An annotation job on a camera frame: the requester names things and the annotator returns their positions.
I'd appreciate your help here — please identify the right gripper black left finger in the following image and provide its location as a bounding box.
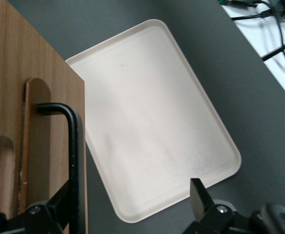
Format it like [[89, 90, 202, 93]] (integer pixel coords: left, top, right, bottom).
[[20, 180, 71, 234]]

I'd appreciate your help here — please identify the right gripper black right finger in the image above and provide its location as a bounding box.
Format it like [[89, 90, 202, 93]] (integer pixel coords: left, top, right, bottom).
[[185, 178, 236, 234]]

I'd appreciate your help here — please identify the black metal drawer handle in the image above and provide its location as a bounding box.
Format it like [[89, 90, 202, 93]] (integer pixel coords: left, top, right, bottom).
[[36, 102, 87, 234]]

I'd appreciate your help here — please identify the wooden drawer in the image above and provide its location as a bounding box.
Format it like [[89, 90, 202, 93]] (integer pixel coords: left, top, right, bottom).
[[0, 0, 88, 234]]

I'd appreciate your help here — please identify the beige rectangular tray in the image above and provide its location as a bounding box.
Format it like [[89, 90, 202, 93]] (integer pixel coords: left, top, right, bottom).
[[64, 19, 243, 224]]

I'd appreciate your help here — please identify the black flat strip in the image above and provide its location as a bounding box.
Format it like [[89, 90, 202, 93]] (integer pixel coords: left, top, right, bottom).
[[260, 39, 285, 61]]

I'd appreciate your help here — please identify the thin black floor cable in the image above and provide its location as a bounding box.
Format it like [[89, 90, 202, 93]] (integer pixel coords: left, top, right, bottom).
[[231, 9, 271, 21]]

